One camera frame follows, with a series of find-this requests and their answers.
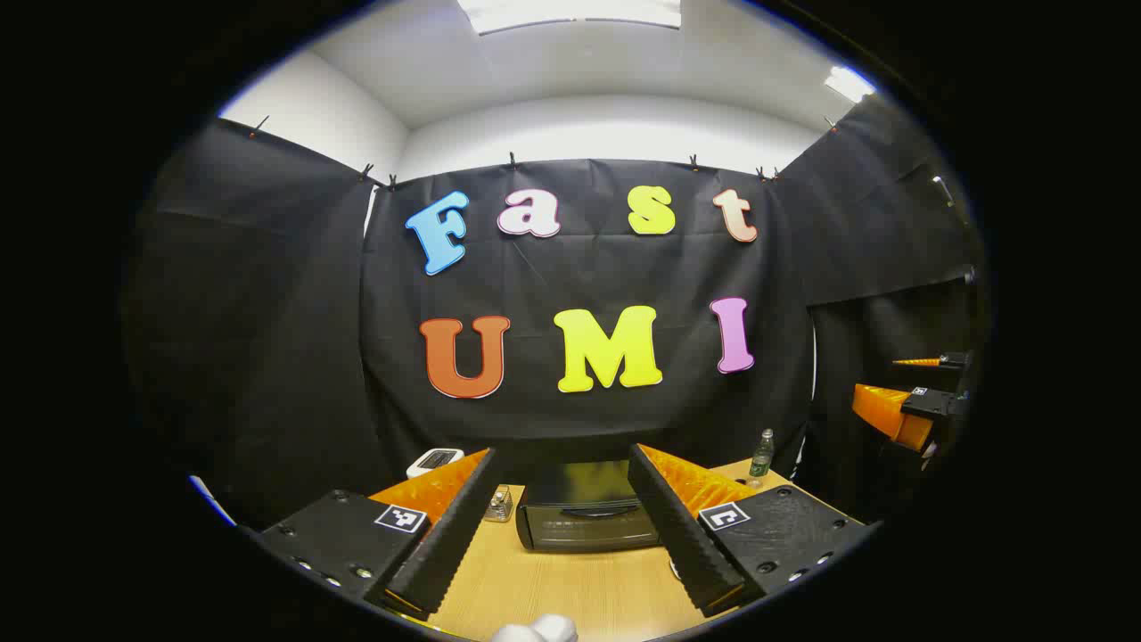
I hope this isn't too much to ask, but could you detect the white toaster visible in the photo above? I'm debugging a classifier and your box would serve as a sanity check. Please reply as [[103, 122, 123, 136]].
[[406, 448, 465, 480]]

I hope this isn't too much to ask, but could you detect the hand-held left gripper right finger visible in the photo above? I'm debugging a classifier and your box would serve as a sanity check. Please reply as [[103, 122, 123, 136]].
[[628, 443, 879, 618]]

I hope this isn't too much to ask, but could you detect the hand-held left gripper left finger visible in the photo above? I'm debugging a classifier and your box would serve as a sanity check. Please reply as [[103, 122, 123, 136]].
[[254, 448, 497, 622]]

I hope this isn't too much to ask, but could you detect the black electric oven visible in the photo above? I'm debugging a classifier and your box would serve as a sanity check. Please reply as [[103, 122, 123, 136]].
[[515, 460, 666, 554]]

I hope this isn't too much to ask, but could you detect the ceiling light panel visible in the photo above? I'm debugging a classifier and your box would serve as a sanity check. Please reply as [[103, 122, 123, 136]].
[[457, 0, 683, 36], [825, 65, 877, 103]]

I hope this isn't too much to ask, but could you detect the clear plastic water bottle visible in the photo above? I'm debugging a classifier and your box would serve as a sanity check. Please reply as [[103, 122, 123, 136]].
[[749, 429, 776, 488]]

